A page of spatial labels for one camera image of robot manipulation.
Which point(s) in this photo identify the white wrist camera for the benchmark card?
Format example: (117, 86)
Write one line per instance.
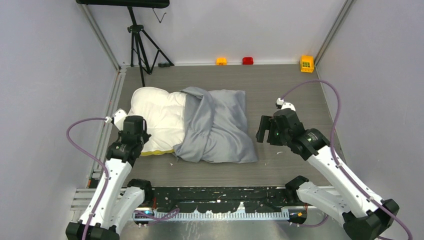
(281, 104)
(117, 119)

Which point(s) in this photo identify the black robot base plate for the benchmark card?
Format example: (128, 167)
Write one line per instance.
(254, 199)

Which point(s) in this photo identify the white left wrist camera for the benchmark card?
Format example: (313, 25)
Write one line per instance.
(117, 119)

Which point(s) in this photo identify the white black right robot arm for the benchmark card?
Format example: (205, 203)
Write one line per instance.
(362, 213)

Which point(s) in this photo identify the red toy block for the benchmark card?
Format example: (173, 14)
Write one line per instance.
(248, 60)

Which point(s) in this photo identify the yellow window toy block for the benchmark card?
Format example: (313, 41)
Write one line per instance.
(306, 64)

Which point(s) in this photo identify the white yellow pillow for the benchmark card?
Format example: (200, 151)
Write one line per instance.
(164, 115)

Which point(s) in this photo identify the grey pillowcase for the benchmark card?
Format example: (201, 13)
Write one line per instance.
(216, 127)

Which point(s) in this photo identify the black overhead panel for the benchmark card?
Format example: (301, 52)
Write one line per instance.
(155, 4)

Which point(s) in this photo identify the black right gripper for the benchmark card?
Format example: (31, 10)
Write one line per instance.
(268, 123)

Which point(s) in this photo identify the orange toy block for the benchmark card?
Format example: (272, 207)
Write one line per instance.
(221, 61)

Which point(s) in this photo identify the black camera tripod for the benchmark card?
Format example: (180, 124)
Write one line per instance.
(137, 48)

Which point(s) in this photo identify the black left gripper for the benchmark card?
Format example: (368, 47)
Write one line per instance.
(145, 137)

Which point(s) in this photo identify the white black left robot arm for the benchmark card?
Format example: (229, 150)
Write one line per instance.
(109, 209)

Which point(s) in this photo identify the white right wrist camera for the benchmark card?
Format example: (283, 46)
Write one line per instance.
(281, 104)

